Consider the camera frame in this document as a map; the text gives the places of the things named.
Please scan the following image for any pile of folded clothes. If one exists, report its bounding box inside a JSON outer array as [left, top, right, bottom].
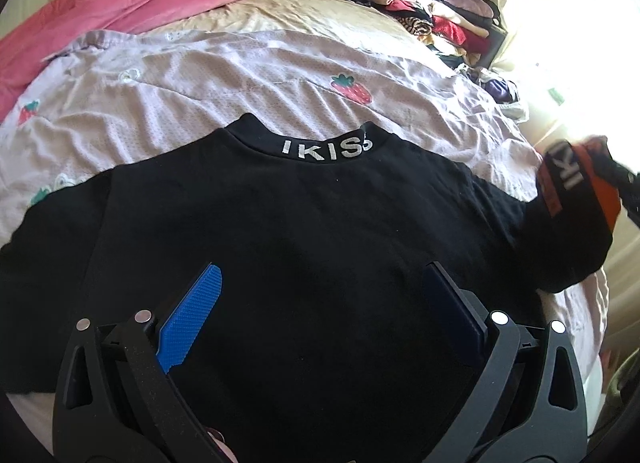
[[367, 0, 506, 68]]

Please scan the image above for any black long-sleeve shirt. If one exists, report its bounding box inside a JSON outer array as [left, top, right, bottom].
[[1, 114, 620, 462]]

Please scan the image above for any pink strawberry bed sheet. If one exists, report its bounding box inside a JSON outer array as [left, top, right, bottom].
[[0, 28, 609, 409]]

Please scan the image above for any pink quilt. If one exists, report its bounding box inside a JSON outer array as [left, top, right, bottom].
[[1, 0, 238, 118]]

